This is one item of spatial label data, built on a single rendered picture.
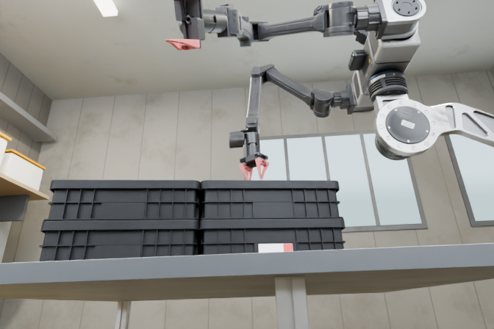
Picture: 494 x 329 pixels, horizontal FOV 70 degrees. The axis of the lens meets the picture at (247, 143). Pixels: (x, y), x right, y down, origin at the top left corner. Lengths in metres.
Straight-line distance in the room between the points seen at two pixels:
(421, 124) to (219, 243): 0.75
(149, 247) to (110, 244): 0.10
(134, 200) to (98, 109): 3.67
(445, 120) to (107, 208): 1.07
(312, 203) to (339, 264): 0.34
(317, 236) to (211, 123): 3.19
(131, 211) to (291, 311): 0.48
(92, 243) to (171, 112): 3.35
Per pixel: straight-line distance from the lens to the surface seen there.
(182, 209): 0.97
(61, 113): 4.83
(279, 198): 1.00
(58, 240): 1.02
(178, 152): 3.99
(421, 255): 0.75
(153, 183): 0.99
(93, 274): 0.78
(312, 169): 3.77
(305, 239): 0.99
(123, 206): 0.99
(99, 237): 1.00
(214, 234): 0.96
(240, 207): 0.98
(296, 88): 1.68
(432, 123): 1.30
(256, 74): 1.74
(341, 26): 1.19
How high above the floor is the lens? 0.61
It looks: 25 degrees up
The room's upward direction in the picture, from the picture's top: 2 degrees counter-clockwise
